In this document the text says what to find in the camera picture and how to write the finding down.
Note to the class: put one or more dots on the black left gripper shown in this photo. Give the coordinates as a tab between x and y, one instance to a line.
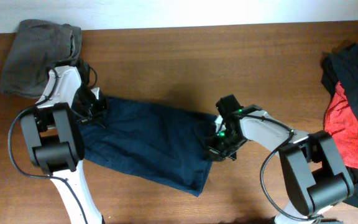
85	119

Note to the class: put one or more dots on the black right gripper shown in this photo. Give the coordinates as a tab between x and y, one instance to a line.
215	153

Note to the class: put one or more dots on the dark blue shorts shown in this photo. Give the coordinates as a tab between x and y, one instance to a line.
152	141

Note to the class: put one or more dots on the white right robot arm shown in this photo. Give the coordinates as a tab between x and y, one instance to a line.
314	173

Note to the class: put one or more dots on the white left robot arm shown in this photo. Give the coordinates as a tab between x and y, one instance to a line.
51	130

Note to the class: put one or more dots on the folded grey shorts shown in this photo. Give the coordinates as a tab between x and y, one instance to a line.
36	46

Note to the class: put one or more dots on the red mesh garment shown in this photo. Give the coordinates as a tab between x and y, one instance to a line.
341	123

